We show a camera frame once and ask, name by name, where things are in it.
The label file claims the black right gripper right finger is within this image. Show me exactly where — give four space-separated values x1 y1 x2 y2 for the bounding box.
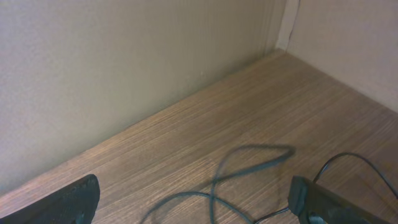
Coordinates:
288 176 389 224

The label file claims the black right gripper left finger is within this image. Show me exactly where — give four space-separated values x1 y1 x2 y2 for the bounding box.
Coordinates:
1 174 100 224

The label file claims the black cable bundle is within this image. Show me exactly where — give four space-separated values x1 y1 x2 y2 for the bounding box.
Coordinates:
138 144 398 224

